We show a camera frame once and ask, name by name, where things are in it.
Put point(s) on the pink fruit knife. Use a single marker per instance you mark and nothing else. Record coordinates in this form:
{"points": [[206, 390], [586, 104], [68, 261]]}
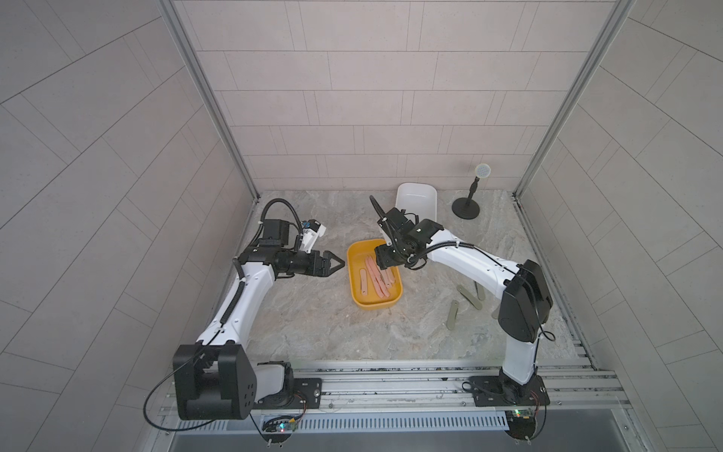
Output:
{"points": [[363, 282]]}

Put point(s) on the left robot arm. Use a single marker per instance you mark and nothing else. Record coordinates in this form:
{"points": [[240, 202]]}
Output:
{"points": [[214, 377]]}

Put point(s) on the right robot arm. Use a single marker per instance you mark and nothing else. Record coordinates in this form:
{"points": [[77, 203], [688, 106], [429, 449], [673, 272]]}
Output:
{"points": [[525, 300]]}

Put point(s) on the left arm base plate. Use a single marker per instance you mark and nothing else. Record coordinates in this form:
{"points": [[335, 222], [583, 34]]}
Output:
{"points": [[301, 393]]}

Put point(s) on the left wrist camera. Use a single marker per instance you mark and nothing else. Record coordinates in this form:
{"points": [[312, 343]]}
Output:
{"points": [[312, 230]]}

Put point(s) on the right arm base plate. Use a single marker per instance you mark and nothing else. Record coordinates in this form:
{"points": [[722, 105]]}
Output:
{"points": [[502, 391]]}

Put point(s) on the aluminium mounting rail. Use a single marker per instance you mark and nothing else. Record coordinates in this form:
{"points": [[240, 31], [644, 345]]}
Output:
{"points": [[427, 386]]}

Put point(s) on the left circuit board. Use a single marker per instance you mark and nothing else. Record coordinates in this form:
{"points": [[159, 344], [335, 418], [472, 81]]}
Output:
{"points": [[281, 425]]}

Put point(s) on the black stand with round disc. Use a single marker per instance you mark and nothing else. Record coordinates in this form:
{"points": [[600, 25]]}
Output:
{"points": [[467, 208]]}

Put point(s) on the green folded knife upright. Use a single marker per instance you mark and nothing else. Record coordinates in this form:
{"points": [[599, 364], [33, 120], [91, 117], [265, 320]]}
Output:
{"points": [[480, 291]]}

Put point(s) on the yellow plastic storage box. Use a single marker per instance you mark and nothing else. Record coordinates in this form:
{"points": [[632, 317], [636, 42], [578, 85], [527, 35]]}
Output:
{"points": [[361, 256]]}

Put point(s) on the green folded knife centre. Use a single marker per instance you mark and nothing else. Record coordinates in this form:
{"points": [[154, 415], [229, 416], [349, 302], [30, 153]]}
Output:
{"points": [[471, 297]]}

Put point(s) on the circuit board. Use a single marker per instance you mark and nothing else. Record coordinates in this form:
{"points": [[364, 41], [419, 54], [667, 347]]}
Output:
{"points": [[281, 425], [522, 423]]}

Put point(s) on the green folded knife front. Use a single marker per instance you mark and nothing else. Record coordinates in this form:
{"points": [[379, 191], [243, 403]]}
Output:
{"points": [[451, 320]]}

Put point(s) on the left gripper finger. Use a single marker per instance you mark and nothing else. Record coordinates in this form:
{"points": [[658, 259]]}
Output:
{"points": [[329, 257], [330, 267]]}

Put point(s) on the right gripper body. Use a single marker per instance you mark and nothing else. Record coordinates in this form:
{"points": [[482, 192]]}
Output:
{"points": [[395, 253]]}

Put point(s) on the white plastic storage box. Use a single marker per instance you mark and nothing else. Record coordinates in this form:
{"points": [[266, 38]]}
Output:
{"points": [[419, 201]]}

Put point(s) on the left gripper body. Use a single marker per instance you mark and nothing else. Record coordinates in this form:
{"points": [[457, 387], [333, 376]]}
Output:
{"points": [[297, 262]]}

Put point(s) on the right circuit board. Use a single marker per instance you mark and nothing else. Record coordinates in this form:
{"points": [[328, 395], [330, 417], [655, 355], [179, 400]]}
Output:
{"points": [[522, 423]]}

